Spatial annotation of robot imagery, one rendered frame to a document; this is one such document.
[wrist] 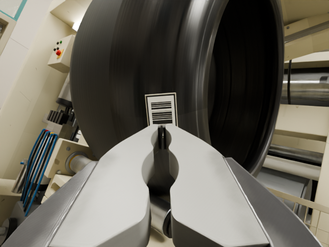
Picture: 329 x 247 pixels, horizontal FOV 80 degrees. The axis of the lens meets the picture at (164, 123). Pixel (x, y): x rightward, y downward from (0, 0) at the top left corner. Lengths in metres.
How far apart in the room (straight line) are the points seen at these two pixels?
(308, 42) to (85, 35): 0.78
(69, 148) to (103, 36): 0.32
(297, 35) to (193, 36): 0.69
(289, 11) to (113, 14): 0.74
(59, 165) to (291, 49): 0.88
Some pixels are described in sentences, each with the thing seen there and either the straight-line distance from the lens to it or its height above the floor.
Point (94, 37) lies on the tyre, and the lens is 0.37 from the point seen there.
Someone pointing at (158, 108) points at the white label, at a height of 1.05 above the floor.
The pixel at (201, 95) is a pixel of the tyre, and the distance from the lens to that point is 0.29.
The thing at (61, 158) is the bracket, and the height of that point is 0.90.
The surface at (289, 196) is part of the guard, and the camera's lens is 0.74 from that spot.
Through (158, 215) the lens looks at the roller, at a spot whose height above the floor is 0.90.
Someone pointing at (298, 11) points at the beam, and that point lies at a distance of 0.96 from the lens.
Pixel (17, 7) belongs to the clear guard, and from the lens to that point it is 0.98.
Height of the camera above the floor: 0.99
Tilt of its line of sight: 9 degrees up
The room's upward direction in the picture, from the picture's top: 18 degrees clockwise
